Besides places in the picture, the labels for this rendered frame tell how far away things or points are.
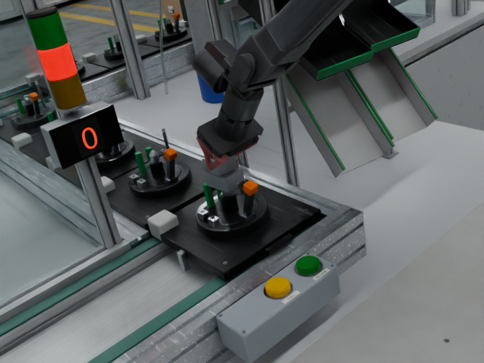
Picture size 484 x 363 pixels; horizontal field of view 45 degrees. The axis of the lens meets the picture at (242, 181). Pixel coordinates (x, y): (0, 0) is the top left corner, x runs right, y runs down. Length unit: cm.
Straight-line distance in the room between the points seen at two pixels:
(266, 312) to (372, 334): 19
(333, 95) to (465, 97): 148
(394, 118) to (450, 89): 127
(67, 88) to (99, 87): 125
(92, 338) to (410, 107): 82
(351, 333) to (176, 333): 29
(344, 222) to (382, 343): 23
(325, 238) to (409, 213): 28
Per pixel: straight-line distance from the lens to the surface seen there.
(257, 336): 91
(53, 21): 98
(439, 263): 115
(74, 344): 105
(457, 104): 265
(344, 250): 111
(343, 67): 113
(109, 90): 226
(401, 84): 137
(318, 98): 124
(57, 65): 99
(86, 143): 103
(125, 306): 108
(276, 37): 84
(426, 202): 132
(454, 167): 146
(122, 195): 132
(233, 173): 106
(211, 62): 95
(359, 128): 125
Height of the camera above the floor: 156
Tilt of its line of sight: 28 degrees down
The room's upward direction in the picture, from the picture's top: 11 degrees counter-clockwise
